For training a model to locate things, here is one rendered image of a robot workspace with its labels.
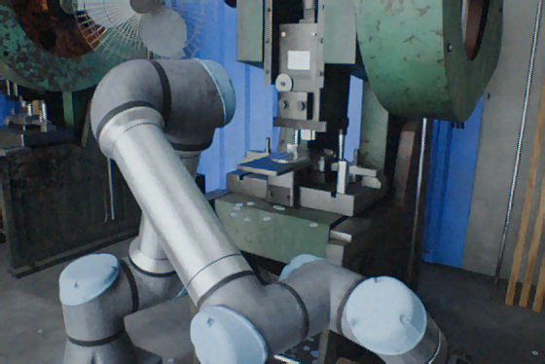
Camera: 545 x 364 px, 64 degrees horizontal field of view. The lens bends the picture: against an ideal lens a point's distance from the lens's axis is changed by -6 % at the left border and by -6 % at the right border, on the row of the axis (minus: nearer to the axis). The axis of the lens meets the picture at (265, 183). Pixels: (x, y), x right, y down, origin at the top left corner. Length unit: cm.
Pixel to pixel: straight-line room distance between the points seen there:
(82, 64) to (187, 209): 192
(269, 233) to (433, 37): 71
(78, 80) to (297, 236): 149
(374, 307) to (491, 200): 207
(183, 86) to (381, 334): 44
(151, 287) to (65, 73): 158
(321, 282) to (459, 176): 200
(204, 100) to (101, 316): 46
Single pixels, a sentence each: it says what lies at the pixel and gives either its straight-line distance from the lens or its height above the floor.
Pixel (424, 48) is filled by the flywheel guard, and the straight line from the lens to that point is 98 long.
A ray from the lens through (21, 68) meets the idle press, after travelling 226.
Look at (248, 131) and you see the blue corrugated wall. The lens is 298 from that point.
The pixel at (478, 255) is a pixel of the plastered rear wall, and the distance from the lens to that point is 263.
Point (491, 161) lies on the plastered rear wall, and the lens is 248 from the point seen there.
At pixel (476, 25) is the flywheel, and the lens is 157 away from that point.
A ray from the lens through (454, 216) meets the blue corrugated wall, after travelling 255.
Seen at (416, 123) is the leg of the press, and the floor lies 87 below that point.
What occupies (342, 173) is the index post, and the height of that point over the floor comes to 76.
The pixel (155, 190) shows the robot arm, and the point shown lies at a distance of 56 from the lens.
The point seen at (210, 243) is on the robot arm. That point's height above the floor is 87.
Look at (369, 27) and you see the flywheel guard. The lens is 99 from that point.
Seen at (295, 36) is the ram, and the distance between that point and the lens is 138.
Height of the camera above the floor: 106
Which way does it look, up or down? 15 degrees down
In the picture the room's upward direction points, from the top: 1 degrees clockwise
